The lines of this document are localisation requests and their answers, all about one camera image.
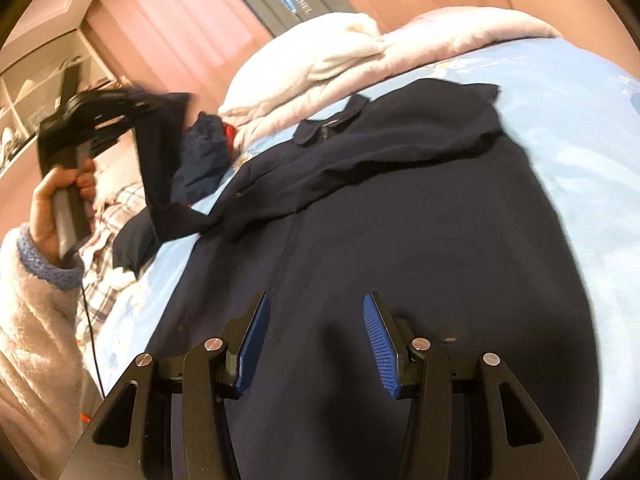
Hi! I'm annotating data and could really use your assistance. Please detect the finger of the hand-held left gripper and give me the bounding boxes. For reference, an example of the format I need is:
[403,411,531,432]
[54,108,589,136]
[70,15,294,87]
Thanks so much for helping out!
[120,91,157,128]

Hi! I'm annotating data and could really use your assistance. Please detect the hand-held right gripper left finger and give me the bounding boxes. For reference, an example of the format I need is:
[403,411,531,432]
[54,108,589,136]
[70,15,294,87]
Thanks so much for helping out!
[59,291,272,480]

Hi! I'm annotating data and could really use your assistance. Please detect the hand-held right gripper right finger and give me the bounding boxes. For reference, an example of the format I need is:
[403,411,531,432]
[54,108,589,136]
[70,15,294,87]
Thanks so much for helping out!
[362,291,581,480]

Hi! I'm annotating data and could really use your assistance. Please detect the navy blue coat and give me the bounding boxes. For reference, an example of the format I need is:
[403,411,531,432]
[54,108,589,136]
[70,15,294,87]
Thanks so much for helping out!
[131,79,602,480]

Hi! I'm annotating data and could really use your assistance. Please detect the person's left forearm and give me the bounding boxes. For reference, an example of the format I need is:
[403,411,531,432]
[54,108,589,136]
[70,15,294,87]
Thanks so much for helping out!
[0,225,108,467]

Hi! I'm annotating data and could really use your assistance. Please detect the dark blue and red clothes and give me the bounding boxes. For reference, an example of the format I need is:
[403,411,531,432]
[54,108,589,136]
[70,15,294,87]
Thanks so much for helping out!
[172,112,237,202]

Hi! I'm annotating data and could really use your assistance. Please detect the person's left hand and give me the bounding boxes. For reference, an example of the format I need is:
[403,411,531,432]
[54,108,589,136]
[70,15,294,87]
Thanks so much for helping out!
[29,157,98,262]

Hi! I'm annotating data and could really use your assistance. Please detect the white open shelf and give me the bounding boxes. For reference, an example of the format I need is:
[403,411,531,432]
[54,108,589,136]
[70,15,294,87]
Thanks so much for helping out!
[0,27,122,177]

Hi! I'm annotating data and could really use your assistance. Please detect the pink curtain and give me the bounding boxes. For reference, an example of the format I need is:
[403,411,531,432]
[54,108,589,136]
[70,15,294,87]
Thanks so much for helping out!
[81,0,282,107]

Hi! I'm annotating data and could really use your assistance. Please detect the dark navy cloth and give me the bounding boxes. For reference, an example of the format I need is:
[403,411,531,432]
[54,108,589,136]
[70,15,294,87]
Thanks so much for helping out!
[112,212,162,277]

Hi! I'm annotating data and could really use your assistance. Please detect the plaid cloth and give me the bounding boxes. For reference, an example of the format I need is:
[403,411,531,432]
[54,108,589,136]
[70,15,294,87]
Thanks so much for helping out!
[75,180,152,353]

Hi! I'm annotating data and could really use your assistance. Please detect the light blue floral bed sheet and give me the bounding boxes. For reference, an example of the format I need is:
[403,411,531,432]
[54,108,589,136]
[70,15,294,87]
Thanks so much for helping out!
[95,37,640,480]

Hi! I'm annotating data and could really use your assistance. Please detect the pale pink quilt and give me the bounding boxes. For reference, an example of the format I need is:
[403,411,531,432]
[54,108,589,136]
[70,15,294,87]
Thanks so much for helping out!
[220,7,565,135]

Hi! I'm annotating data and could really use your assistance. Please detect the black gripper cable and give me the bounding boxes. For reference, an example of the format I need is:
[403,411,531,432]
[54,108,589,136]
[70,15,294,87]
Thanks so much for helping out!
[72,252,107,398]

